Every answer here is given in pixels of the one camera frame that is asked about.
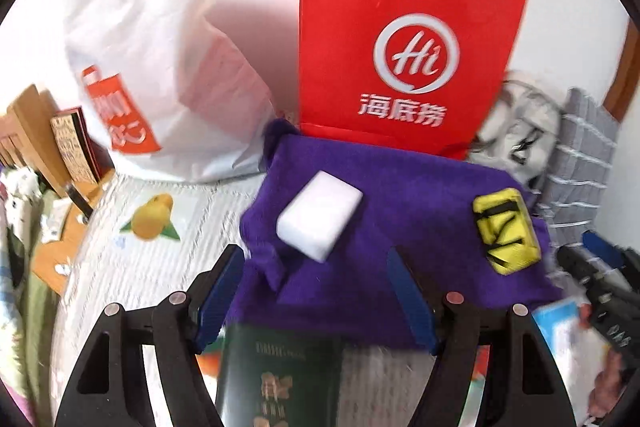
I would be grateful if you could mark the person's right hand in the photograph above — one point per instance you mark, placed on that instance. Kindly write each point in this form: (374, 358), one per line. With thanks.
(610, 382)

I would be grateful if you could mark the grey checked cushion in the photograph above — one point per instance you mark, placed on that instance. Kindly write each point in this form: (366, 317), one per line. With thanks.
(580, 157)

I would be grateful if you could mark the blue and white packet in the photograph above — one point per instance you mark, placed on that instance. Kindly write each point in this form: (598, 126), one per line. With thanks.
(562, 332)

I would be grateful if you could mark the brown wooden door frame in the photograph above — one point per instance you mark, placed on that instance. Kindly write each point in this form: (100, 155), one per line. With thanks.
(625, 77)

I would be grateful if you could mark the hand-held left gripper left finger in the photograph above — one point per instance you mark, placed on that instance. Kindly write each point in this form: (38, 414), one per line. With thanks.
(220, 297)

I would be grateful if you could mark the white plastic bag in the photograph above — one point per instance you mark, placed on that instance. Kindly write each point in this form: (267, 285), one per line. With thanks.
(160, 57)

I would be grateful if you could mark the fruit print bed mat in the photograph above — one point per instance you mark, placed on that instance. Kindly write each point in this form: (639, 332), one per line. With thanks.
(150, 267)

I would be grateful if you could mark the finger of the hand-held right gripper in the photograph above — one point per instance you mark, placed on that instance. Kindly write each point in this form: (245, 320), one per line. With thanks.
(602, 247)
(580, 267)

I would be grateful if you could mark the red paper bag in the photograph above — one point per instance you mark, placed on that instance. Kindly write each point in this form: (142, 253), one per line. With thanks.
(400, 37)

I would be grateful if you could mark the dark green box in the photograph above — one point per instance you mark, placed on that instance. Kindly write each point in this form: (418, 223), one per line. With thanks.
(280, 382)

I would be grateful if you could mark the floral quilt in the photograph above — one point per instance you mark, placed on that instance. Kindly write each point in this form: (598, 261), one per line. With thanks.
(20, 287)

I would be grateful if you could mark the grey fabric bag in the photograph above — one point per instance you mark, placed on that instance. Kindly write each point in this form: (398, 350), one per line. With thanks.
(520, 117)

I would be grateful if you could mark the white sponge block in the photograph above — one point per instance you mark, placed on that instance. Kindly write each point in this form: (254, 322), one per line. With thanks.
(320, 214)

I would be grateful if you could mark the purple towel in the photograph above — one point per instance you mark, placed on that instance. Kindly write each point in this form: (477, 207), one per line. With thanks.
(400, 217)

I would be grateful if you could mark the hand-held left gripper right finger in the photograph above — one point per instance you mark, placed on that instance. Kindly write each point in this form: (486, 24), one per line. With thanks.
(407, 297)

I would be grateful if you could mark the brown patterned box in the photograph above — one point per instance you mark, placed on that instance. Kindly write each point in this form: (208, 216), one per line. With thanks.
(75, 147)

